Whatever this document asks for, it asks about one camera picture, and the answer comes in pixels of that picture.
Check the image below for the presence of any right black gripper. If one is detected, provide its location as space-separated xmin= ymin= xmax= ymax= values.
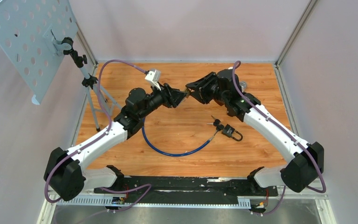
xmin=185 ymin=73 xmax=228 ymax=105

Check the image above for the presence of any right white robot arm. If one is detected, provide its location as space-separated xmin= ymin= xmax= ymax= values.
xmin=186 ymin=68 xmax=324 ymax=195

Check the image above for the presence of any glittery silver cylinder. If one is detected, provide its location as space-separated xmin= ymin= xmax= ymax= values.
xmin=239 ymin=81 xmax=248 ymax=92

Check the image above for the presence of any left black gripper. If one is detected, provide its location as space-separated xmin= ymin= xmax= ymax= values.
xmin=139 ymin=81 xmax=188 ymax=119

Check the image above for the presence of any grey tripod stand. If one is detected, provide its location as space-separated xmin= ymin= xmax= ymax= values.
xmin=61 ymin=37 xmax=121 ymax=132

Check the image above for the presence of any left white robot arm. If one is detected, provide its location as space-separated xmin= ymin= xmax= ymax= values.
xmin=43 ymin=84 xmax=188 ymax=203

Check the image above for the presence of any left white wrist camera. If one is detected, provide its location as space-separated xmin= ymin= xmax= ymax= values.
xmin=145 ymin=69 xmax=161 ymax=91

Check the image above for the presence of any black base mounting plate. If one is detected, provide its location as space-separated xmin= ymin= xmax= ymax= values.
xmin=110 ymin=176 xmax=278 ymax=205

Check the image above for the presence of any perforated grey music stand plate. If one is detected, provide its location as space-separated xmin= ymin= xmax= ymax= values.
xmin=0 ymin=0 xmax=78 ymax=105

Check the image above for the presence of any blue cable lock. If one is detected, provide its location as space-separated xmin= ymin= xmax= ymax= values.
xmin=140 ymin=116 xmax=216 ymax=159

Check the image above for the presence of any black padlock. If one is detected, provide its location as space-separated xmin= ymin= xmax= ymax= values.
xmin=222 ymin=124 xmax=243 ymax=142

